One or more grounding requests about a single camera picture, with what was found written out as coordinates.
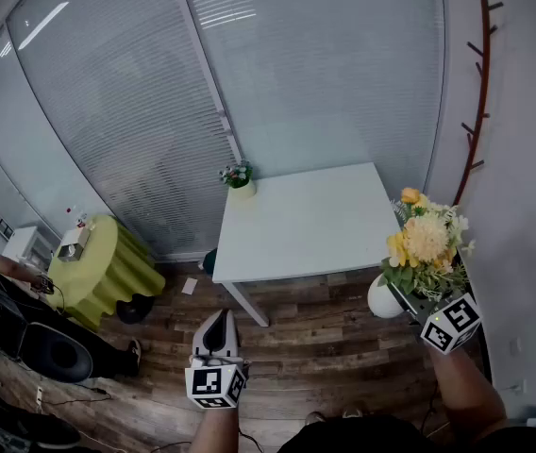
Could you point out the white paper sheet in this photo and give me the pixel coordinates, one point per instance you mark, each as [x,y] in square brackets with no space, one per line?
[189,286]

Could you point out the dark green bin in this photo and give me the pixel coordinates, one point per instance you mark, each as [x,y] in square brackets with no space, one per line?
[209,262]

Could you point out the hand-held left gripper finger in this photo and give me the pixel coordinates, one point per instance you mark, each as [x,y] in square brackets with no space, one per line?
[232,333]
[200,334]

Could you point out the small potted plant white pot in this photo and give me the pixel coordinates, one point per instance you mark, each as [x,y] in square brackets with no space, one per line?
[239,177]

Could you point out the metal box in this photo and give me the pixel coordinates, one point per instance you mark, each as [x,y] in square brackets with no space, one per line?
[72,246]

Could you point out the person's right forearm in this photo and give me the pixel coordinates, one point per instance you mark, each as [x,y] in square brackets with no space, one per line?
[471,394]

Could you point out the white power strip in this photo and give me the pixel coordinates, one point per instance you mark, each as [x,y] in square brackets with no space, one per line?
[39,398]

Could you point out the yellow flowers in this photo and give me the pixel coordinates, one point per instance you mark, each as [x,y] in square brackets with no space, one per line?
[426,241]

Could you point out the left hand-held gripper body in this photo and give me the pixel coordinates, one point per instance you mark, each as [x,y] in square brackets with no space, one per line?
[213,382]

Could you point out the person's shoe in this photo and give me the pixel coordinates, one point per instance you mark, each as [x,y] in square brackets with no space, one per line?
[352,412]
[314,418]

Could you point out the black bag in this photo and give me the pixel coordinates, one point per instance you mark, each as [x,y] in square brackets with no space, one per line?
[18,425]

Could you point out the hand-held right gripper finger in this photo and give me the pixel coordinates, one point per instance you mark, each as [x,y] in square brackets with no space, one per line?
[402,297]

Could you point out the black round table base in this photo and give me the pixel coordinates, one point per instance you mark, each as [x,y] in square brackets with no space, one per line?
[133,312]

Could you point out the brown wooden coat rack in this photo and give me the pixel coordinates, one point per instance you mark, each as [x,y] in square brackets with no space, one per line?
[480,102]

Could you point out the person's left shoe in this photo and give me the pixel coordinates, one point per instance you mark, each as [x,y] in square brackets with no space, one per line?
[314,418]

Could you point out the person's black clothing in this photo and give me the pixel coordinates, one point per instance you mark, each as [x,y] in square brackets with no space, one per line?
[390,434]

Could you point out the person's left forearm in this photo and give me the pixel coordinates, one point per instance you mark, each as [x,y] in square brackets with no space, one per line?
[216,430]

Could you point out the white square table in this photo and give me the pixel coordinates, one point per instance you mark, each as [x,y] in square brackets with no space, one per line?
[306,224]

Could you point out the person's right shoe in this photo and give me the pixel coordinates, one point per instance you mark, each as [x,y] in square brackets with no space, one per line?
[352,412]

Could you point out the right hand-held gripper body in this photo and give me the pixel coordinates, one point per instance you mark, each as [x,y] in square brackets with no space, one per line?
[452,323]

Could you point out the round table with green cloth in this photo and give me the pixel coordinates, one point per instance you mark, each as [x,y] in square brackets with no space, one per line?
[107,272]

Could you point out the white cabinet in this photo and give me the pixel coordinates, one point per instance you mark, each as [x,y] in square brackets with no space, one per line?
[27,246]

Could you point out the black round stool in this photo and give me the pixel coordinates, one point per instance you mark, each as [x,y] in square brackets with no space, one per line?
[60,354]

